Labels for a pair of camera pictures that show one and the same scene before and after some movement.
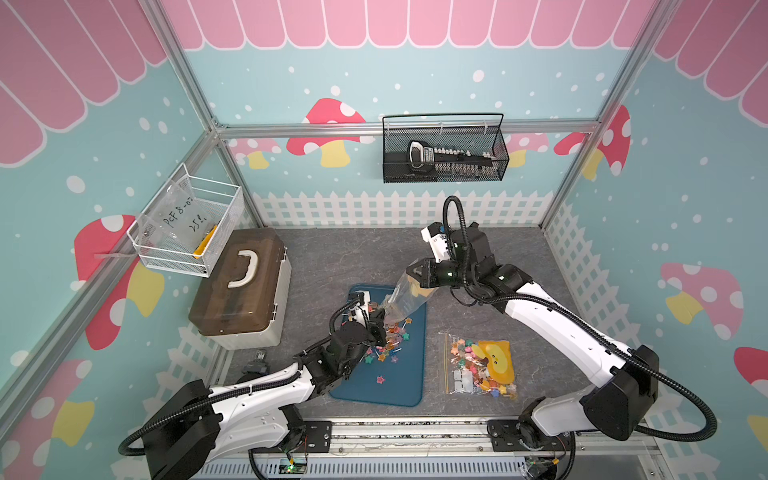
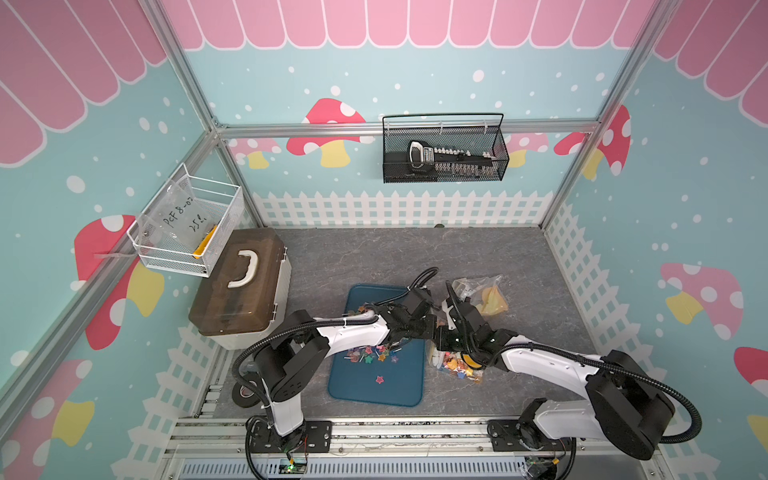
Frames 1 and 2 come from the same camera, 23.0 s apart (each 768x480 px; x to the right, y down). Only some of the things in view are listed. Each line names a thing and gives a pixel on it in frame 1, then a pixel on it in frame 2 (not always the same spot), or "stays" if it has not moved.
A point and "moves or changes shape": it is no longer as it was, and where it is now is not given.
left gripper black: (376, 327) -> (430, 321)
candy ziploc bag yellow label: (479, 367) moves or changes shape
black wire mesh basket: (442, 148) stays
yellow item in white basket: (202, 245) stays
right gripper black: (428, 274) -> (441, 336)
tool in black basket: (425, 157) stays
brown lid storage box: (245, 301) stays
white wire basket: (183, 229) stays
